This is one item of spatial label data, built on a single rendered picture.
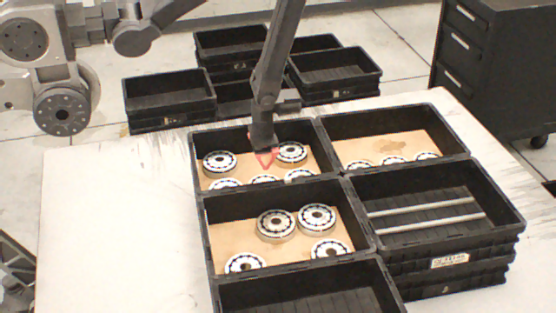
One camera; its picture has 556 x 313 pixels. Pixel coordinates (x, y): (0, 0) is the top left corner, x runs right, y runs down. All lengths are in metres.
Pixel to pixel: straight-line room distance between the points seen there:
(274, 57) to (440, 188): 0.68
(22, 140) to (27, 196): 0.53
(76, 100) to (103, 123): 2.08
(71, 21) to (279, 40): 0.44
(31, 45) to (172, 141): 1.03
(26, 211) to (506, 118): 2.47
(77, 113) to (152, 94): 1.33
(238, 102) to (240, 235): 1.47
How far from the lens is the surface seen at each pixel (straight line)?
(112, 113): 3.71
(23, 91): 1.68
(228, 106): 2.93
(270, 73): 1.39
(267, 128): 1.53
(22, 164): 3.45
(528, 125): 3.34
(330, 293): 1.44
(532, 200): 2.03
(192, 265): 1.69
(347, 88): 2.79
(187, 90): 2.87
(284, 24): 1.30
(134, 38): 1.22
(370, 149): 1.89
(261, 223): 1.56
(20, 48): 1.23
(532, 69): 3.13
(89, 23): 1.22
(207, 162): 1.78
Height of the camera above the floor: 1.94
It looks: 37 degrees down
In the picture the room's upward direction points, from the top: straight up
